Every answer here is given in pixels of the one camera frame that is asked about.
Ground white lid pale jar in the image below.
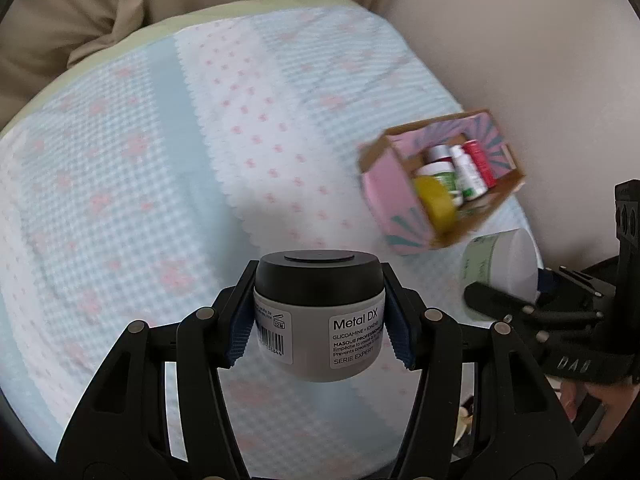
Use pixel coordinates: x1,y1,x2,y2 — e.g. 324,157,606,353
460,229,538,301

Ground grey jar black lid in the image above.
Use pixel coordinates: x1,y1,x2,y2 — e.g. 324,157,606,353
253,249,385,382

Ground yellow tape roll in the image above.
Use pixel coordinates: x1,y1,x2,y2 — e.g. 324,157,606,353
413,177,457,234

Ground red tube white cap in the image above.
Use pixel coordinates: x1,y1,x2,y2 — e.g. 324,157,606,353
462,140,497,190

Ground right hand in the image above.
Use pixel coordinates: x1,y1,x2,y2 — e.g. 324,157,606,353
560,380,639,446

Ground white pill bottle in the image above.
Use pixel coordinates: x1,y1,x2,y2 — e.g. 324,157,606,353
450,144,488,202

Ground green label white jar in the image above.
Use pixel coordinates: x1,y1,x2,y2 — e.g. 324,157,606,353
414,160,463,207

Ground checkered pink blue blanket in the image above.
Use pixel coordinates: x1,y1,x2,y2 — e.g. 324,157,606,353
0,1,547,480

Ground cardboard box pink flaps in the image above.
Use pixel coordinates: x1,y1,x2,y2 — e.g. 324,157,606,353
358,110,525,255

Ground light green mattress pad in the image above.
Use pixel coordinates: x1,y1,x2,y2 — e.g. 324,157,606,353
1,0,359,136

